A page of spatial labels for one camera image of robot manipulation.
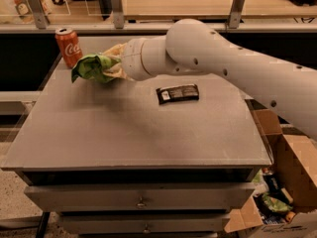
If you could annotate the cardboard box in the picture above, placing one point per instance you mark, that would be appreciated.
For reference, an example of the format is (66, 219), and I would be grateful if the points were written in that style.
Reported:
(295, 163)

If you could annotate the green rice chip bag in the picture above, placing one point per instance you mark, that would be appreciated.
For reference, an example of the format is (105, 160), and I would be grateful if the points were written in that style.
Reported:
(99, 68)

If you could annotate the red coke can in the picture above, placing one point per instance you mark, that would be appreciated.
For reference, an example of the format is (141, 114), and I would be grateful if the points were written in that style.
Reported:
(69, 46)

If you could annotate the right metal bracket post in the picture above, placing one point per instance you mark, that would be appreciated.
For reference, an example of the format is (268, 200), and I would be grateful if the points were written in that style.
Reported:
(235, 15)

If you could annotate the snack packages in box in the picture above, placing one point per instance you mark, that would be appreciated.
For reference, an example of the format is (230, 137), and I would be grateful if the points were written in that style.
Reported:
(274, 203)

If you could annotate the grey upper drawer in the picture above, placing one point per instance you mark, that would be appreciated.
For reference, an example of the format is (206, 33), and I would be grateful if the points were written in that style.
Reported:
(139, 196)

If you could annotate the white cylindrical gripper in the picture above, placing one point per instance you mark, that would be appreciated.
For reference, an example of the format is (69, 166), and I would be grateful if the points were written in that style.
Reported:
(133, 59)

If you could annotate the black snack bar wrapper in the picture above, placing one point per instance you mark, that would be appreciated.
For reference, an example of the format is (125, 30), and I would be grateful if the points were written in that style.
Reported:
(177, 93)

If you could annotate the middle metal bracket post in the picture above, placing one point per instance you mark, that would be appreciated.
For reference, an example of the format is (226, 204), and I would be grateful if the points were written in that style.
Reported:
(118, 14)

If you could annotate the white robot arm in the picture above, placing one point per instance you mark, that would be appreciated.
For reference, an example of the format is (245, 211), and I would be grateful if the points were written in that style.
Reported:
(190, 47)

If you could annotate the left metal bracket post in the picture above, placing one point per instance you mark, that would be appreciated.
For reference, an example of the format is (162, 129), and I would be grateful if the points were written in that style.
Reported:
(39, 14)

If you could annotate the metal bracket post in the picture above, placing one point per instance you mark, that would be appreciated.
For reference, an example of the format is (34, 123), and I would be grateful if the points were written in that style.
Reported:
(235, 15)
(39, 14)
(118, 14)

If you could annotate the grey lower drawer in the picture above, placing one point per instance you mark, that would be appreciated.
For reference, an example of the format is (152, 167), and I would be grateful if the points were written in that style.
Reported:
(144, 223)

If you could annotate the grey drawer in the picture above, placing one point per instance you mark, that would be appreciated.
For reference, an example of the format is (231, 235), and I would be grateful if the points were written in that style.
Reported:
(139, 196)
(144, 223)

